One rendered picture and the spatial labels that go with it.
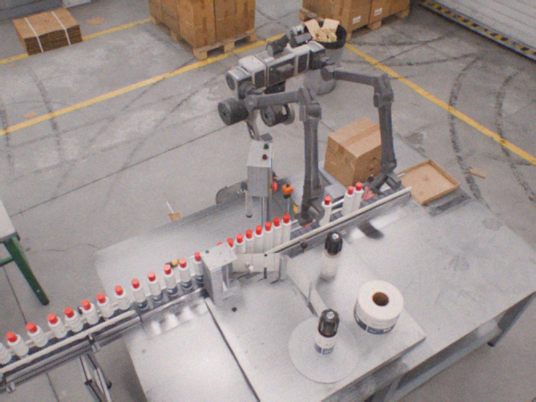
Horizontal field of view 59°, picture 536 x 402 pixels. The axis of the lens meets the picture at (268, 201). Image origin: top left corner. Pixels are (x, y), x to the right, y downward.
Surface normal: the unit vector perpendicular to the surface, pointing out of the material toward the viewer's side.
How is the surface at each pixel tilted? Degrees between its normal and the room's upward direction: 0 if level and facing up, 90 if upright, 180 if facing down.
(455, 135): 0
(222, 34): 93
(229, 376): 0
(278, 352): 0
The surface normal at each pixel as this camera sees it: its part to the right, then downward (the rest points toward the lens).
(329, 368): 0.01, -0.69
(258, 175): -0.09, 0.72
